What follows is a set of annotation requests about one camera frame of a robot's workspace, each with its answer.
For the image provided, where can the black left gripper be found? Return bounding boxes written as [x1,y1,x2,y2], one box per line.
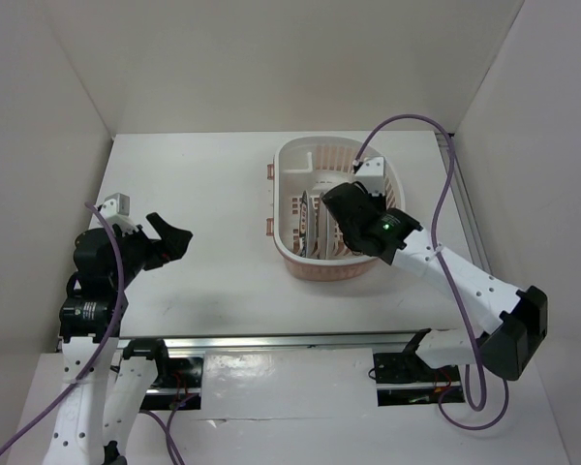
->
[110,211,192,287]

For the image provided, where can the orange sunburst plate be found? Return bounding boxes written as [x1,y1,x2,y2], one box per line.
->
[320,204,345,260]

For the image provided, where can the green rimmed white plate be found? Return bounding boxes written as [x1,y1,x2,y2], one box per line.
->
[298,191,310,258]

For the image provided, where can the red character white plate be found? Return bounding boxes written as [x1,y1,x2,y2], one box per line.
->
[313,193,327,260]

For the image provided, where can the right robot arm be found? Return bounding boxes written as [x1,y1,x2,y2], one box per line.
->
[321,182,548,381]

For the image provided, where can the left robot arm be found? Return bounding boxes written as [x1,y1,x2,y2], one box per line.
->
[43,209,193,464]

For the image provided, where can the white and pink dish rack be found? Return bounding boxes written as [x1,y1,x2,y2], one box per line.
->
[267,136,405,282]

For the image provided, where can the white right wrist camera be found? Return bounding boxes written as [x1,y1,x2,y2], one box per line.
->
[354,157,385,197]

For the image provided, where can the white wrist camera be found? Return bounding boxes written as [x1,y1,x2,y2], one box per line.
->
[354,157,385,197]
[99,193,135,232]

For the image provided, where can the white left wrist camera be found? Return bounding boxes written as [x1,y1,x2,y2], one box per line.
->
[99,193,135,232]

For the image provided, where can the aluminium front rail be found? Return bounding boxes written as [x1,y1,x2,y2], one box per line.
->
[55,328,432,359]

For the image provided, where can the aluminium rail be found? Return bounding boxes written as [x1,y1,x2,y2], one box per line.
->
[435,132,490,265]
[55,328,432,359]

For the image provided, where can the aluminium right side rail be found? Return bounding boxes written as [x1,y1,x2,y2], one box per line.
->
[435,132,490,265]

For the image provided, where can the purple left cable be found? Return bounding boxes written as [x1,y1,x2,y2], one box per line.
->
[0,202,195,465]

